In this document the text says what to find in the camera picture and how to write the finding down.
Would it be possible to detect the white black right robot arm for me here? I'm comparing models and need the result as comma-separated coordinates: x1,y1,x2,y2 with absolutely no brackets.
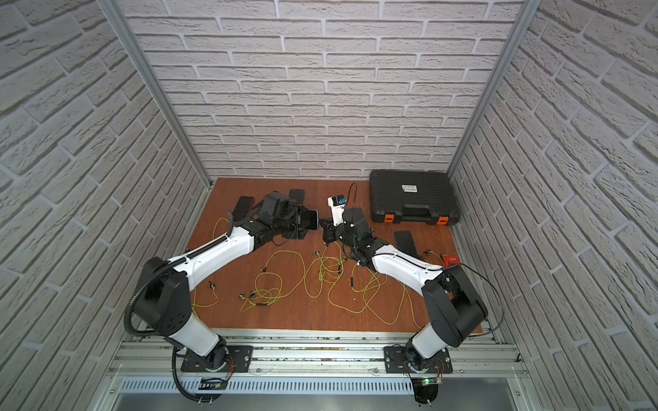
320,208,488,370

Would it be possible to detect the dark phone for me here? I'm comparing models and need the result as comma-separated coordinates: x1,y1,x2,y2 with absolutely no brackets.
300,209,319,231

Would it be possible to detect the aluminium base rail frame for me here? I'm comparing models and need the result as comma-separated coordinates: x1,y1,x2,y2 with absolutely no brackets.
91,329,541,410

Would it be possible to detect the black plastic tool case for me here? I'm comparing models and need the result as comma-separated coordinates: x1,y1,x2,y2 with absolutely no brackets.
369,170,461,226

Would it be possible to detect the red handle tool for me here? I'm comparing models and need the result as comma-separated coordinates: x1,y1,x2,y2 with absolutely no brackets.
441,253,461,267

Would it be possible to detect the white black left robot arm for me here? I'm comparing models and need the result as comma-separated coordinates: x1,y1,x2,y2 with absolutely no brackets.
123,189,318,372

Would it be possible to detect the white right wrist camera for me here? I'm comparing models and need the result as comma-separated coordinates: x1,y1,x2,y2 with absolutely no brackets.
327,195,347,226

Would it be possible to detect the black phone far left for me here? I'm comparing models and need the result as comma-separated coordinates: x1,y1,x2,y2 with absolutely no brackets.
231,196,255,222

